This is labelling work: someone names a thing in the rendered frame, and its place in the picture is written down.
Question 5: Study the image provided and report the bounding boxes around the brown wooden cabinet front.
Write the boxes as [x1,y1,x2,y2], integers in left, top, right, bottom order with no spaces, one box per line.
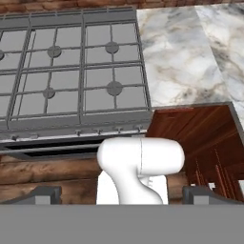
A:
[146,104,244,204]

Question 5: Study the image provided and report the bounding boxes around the white rounded object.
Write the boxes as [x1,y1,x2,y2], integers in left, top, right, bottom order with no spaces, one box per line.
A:
[95,136,186,206]

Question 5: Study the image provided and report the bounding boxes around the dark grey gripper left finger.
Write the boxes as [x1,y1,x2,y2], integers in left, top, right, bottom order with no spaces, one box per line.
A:
[0,185,63,206]

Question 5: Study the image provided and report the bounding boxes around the grey gas hob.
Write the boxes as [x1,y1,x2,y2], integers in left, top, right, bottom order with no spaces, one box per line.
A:
[0,7,154,141]

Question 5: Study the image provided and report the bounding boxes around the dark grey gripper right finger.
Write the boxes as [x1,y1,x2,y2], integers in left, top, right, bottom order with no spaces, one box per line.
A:
[182,185,244,206]

